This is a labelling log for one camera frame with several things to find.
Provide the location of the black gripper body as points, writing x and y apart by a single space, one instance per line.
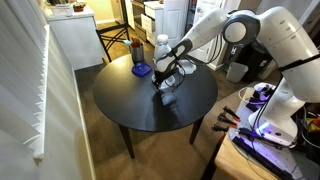
161 76

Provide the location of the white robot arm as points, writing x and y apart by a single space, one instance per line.
289 45

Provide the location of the blue lunchbox lid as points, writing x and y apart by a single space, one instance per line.
141 69

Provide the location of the round black table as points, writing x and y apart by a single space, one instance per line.
134 103

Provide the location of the metal cup with utensils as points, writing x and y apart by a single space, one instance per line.
136 50

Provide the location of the white wipes canister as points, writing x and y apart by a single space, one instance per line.
162 46

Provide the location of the white drawer cabinet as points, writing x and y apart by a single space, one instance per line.
155 17

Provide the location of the black folding chair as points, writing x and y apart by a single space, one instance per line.
112 34

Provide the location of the black orange clamp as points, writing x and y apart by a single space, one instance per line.
232 113

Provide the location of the grey waste bin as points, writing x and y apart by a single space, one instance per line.
236 72

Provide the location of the white counter cabinet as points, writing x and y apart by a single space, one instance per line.
76 33

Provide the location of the red bowl on counter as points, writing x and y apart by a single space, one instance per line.
79 7

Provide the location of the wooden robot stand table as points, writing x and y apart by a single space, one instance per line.
231 163

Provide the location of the white window blinds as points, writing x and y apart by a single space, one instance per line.
24 48

